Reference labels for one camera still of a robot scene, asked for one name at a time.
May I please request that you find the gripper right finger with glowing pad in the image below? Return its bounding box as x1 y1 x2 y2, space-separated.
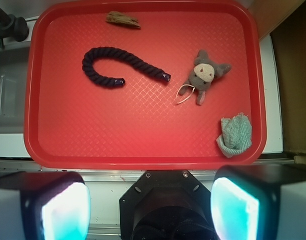
211 163 306 240

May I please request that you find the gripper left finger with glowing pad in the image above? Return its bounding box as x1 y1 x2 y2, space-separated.
0 171 90 240

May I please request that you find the light blue cloth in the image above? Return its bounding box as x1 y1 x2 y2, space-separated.
216 112 252 158

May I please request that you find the grey plush mouse toy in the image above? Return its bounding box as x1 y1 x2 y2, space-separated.
175 49 232 106

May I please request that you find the stainless steel sink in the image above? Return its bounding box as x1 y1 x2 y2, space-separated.
0 41 30 134

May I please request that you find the red plastic tray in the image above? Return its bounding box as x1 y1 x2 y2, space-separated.
24 0 267 170

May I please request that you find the brown wood piece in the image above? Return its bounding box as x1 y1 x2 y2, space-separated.
105 11 141 29

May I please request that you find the black octagonal mount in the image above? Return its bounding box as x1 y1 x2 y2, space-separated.
119 170 218 240

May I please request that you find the dark navy twisted rope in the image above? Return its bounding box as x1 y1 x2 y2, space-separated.
82 47 171 89

